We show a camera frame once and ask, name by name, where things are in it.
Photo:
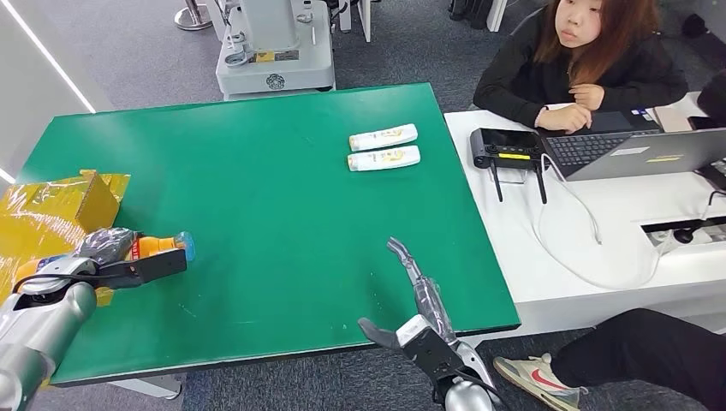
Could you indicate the tan notebook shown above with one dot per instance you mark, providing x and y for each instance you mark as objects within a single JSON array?
[{"x": 672, "y": 119}]

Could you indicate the grey laptop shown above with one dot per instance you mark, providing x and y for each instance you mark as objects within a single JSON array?
[{"x": 641, "y": 156}]

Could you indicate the white bottle with yellow print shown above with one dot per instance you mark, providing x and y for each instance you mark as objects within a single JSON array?
[
  {"x": 383, "y": 137},
  {"x": 383, "y": 158}
]

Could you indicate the yellow taped cardboard box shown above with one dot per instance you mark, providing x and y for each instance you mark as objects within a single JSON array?
[{"x": 45, "y": 215}]

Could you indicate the white robot base machine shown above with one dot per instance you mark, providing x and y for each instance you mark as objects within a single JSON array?
[{"x": 275, "y": 62}]

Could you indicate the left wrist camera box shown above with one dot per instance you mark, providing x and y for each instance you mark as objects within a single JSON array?
[{"x": 147, "y": 268}]

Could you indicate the metal stanchion base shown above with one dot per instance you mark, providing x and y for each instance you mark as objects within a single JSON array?
[{"x": 193, "y": 20}]

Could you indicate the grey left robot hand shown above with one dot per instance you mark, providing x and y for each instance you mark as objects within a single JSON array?
[{"x": 105, "y": 245}]

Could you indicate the orange bottle with clear cap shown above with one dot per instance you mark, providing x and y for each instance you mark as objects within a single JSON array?
[{"x": 153, "y": 245}]

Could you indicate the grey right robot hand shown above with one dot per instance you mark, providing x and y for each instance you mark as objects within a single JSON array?
[{"x": 434, "y": 306}]

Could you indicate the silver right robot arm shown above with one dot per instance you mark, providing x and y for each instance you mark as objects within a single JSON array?
[{"x": 468, "y": 394}]

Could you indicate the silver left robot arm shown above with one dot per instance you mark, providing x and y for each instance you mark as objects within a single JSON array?
[{"x": 39, "y": 329}]

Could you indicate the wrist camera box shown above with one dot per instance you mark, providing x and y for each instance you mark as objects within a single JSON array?
[
  {"x": 431, "y": 352},
  {"x": 147, "y": 268}
]

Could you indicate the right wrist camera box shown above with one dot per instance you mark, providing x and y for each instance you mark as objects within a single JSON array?
[{"x": 431, "y": 352}]

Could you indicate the person at laptop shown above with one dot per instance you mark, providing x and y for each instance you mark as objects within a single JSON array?
[{"x": 510, "y": 79}]

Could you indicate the black rounded object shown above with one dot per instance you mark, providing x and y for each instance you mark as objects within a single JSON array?
[{"x": 713, "y": 99}]

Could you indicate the person with white sneaker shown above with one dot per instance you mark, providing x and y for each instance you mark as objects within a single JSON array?
[{"x": 652, "y": 352}]

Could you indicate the black controller with antennas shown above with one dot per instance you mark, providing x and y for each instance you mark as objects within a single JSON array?
[{"x": 502, "y": 146}]

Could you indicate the white desk leg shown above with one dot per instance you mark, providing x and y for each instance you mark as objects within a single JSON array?
[{"x": 363, "y": 17}]

